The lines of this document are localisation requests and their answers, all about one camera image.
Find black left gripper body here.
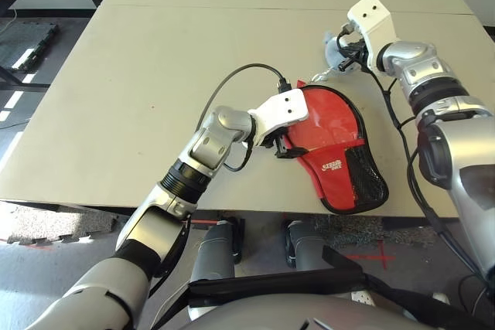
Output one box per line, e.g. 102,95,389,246
264,130,289,160

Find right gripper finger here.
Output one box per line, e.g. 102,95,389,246
339,58,362,73

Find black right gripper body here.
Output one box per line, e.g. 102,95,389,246
341,41,368,73

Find black red paddle case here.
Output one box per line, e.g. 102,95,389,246
282,79,390,216

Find grey right robot leg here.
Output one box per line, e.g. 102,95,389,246
283,219,334,272

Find grey robot leg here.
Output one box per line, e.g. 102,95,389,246
283,219,334,272
191,219,248,284

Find dark speckled floor mat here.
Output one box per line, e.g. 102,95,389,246
312,213,435,250

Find red floor tape lines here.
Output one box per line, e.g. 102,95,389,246
188,213,218,227

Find grey left robot leg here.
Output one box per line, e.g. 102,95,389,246
191,219,248,284

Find red floor tape cross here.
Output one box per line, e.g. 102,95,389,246
345,240,398,270

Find black torso bar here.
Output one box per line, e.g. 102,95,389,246
186,246,369,311

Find grey robot torso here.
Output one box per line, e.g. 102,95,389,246
186,292,495,330

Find light speckled floor mat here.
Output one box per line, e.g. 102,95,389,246
0,199,120,247

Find black floor mat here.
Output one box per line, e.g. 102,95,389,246
0,22,60,73

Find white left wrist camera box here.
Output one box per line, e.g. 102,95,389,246
247,87,311,150

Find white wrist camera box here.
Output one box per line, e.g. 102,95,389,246
346,0,401,77
247,87,311,150

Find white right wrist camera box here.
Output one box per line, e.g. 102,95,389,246
346,0,401,77

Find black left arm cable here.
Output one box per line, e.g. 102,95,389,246
194,63,293,174

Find black webbing strap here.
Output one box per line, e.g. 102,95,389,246
362,270,495,330

